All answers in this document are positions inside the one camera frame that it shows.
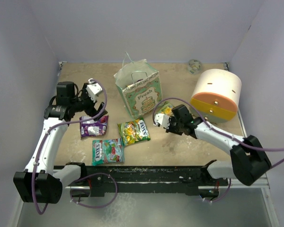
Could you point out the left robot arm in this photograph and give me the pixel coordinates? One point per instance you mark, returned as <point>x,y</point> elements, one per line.
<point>38,182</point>

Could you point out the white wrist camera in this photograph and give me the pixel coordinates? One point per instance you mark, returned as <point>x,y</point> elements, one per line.
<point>161,119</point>
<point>93,89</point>

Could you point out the aluminium rail right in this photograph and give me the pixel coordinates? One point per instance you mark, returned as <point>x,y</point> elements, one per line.
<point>260,183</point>

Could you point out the black front frame rail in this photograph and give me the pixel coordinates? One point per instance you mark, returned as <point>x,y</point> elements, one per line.
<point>188,180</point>

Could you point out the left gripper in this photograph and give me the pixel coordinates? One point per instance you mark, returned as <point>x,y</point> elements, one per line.
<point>92,110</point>

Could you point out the teal Fox's candy bag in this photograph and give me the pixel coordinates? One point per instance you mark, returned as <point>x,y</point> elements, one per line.
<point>107,151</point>

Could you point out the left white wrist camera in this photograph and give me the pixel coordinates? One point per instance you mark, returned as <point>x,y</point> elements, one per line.
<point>93,89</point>

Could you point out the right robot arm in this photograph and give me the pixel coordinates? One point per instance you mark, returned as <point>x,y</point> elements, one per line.
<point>248,159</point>

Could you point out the green Fox's bag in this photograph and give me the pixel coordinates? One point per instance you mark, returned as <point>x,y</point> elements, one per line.
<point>165,108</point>
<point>133,132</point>

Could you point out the green cake paper bag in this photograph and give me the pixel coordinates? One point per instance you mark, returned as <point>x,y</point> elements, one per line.
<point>139,86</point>

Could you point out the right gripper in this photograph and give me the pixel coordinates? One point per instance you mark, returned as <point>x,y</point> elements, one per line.
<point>172,119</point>

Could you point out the purple snack bag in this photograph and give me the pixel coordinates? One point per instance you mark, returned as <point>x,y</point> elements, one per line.
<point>94,128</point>

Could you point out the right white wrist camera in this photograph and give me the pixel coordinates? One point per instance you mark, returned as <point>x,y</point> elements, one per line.
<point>161,119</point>

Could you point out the white cylinder striped lid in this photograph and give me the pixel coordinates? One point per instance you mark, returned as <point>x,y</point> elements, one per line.
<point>216,95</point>

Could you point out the grey tape roll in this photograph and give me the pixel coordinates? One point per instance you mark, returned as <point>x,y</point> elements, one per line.
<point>194,66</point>

